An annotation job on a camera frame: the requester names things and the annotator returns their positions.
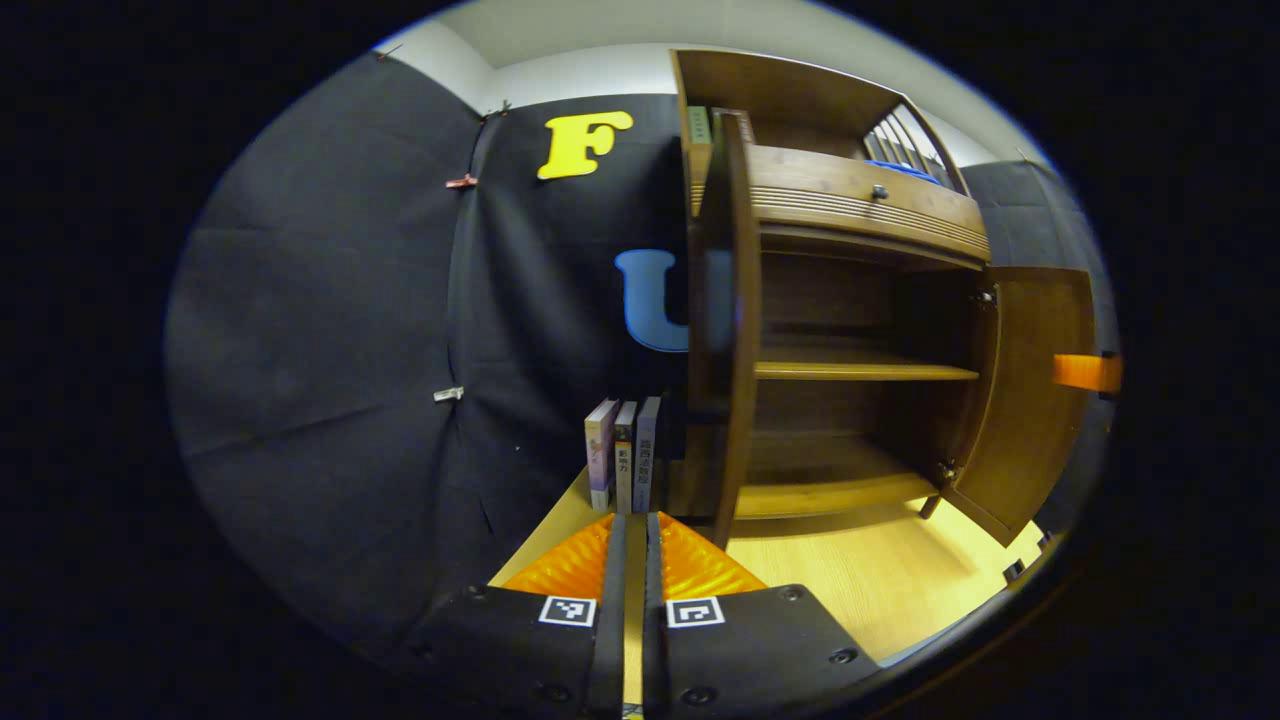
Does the wooden inner shelf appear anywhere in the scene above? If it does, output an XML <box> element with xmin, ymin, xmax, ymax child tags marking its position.
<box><xmin>755</xmin><ymin>345</ymin><xmax>981</xmax><ymax>382</ymax></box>

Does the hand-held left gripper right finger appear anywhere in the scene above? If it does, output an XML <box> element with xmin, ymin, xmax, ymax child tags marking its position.
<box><xmin>643</xmin><ymin>511</ymin><xmax>881</xmax><ymax>720</ymax></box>

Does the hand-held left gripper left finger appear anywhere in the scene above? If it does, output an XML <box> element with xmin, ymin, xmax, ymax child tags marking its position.
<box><xmin>405</xmin><ymin>512</ymin><xmax>628</xmax><ymax>720</ymax></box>

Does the wooden double-door shoe cabinet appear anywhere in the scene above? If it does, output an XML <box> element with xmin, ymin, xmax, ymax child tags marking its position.
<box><xmin>668</xmin><ymin>48</ymin><xmax>1101</xmax><ymax>549</ymax></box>

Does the wooden cabinet drawer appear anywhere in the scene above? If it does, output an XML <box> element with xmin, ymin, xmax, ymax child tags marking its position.
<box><xmin>690</xmin><ymin>143</ymin><xmax>991</xmax><ymax>263</ymax></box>

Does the folded blue towel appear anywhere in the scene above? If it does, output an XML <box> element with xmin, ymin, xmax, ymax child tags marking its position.
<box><xmin>865</xmin><ymin>158</ymin><xmax>941</xmax><ymax>186</ymax></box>

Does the grey spine book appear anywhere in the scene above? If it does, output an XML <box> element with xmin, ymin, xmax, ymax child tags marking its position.
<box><xmin>613</xmin><ymin>401</ymin><xmax>639</xmax><ymax>515</ymax></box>

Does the black backdrop cloth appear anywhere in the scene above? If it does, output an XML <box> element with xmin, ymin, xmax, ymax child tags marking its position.
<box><xmin>165</xmin><ymin>50</ymin><xmax>1116</xmax><ymax>641</ymax></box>

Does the lavender spine book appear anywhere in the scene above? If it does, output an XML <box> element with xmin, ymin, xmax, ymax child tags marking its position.
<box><xmin>634</xmin><ymin>396</ymin><xmax>663</xmax><ymax>514</ymax></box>

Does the wooden shoe cabinet door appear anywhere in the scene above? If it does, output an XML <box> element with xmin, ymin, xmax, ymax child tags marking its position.
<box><xmin>686</xmin><ymin>110</ymin><xmax>763</xmax><ymax>549</ymax></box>
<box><xmin>940</xmin><ymin>265</ymin><xmax>1098</xmax><ymax>547</ymax></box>

